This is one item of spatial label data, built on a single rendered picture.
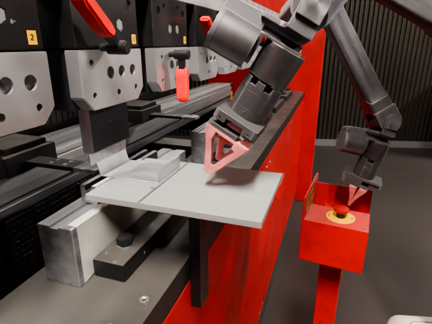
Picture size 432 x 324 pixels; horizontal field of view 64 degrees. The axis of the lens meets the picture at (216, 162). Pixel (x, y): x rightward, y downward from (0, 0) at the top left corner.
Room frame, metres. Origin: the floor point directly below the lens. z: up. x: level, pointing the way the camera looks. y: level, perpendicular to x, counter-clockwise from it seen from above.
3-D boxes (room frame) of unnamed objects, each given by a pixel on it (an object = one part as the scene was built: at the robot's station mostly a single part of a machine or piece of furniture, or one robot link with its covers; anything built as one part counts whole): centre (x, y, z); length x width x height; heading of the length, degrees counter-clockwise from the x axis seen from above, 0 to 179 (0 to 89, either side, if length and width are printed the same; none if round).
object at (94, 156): (0.55, 0.18, 1.08); 0.10 x 0.02 x 0.10; 161
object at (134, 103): (1.05, 0.18, 1.01); 0.26 x 0.12 x 0.05; 71
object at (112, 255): (0.57, 0.11, 0.89); 0.30 x 0.05 x 0.03; 161
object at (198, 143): (1.75, -0.22, 0.92); 1.68 x 0.06 x 0.10; 161
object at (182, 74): (0.68, 0.07, 1.15); 0.04 x 0.02 x 0.10; 71
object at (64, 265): (0.61, 0.16, 0.92); 0.39 x 0.06 x 0.10; 161
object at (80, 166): (0.61, 0.32, 1.01); 0.26 x 0.12 x 0.05; 71
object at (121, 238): (0.48, 0.14, 0.91); 0.03 x 0.03 x 0.02
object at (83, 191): (0.59, 0.17, 0.99); 0.20 x 0.03 x 0.03; 161
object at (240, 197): (0.51, 0.04, 1.00); 0.26 x 0.18 x 0.01; 71
